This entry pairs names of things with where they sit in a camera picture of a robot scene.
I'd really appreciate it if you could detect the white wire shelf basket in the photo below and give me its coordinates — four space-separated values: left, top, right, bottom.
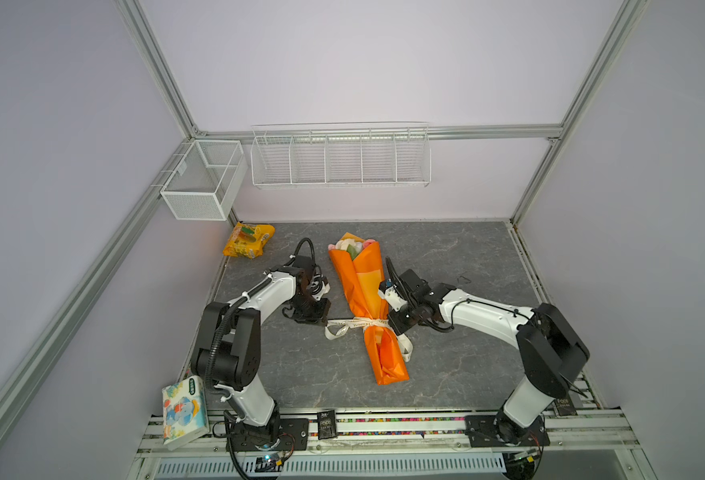
250 122 432 188

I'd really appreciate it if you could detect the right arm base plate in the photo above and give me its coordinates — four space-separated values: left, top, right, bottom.
464 414 550 448

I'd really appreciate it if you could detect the white mesh box basket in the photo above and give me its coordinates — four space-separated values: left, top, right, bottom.
160 140 248 222

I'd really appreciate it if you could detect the orange wrapping paper sheet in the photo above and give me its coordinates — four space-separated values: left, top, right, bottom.
328 233 410 385

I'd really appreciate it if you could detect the cream printed ribbon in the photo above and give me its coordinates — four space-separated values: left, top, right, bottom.
324 317 413 363

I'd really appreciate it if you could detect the cream fake rose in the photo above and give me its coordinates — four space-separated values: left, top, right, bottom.
336 238 363 257

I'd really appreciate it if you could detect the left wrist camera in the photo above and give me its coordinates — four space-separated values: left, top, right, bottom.
288 255 330 300

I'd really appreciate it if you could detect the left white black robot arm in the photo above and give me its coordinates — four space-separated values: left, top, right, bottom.
190 267 330 430

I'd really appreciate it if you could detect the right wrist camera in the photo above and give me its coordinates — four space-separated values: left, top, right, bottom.
377 269 431 311

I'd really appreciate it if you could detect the yellow snack bag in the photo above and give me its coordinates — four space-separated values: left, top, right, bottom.
222 222 276 259

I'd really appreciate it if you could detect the colourful tissue pack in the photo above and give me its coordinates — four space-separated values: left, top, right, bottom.
162 375 210 451

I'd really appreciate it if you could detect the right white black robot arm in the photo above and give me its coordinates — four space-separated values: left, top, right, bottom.
378 281 590 444

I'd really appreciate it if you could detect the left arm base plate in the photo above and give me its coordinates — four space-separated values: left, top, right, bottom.
228 417 310 452

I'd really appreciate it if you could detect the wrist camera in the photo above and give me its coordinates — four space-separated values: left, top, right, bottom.
377 269 431 311
288 255 330 300

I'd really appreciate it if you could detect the black box on rail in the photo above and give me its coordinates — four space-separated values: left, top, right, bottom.
316 410 338 440

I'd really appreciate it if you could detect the black labelled box right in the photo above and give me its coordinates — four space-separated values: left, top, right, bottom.
553 394 577 417

